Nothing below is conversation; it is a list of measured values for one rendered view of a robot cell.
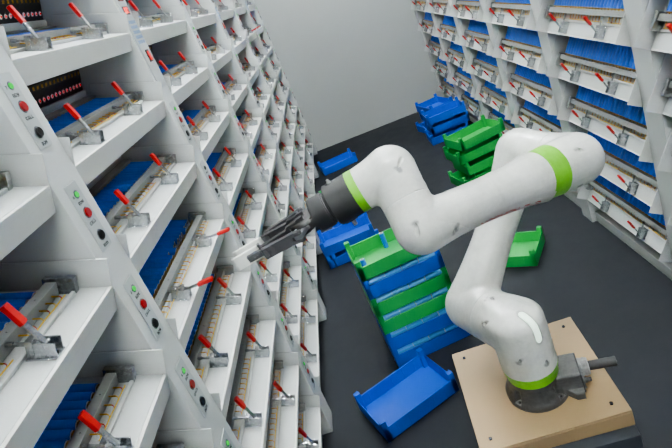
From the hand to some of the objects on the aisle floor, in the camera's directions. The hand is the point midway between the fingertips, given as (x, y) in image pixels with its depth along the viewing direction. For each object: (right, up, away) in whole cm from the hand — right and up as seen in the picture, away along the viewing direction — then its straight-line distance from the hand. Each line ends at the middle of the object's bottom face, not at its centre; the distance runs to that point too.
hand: (249, 254), depth 117 cm
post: (+11, -96, +14) cm, 98 cm away
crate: (+54, -44, +101) cm, 123 cm away
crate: (+44, -59, +74) cm, 104 cm away
